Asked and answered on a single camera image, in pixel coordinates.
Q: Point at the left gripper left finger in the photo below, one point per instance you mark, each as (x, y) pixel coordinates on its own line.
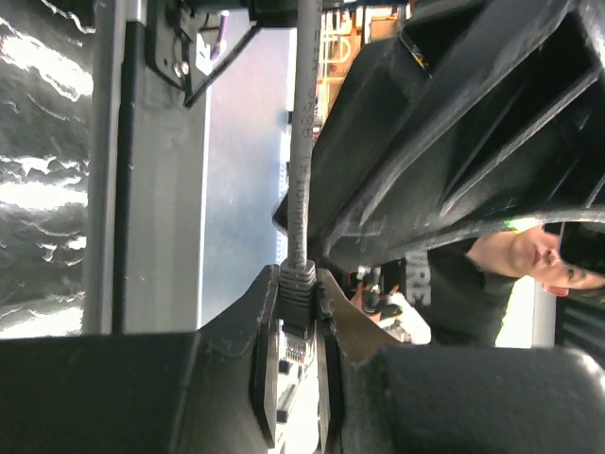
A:
(209, 391)

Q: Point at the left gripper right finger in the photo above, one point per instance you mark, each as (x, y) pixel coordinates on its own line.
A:
(378, 395)

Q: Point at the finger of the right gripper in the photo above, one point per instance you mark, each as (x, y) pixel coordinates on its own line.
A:
(477, 114)

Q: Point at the person in black shirt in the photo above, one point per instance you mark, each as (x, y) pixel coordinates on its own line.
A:
(462, 290)

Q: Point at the black marble pattern mat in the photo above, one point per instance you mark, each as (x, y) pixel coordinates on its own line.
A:
(47, 53)

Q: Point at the aluminium front rail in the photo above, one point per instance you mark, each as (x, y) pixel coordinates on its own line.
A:
(148, 165)

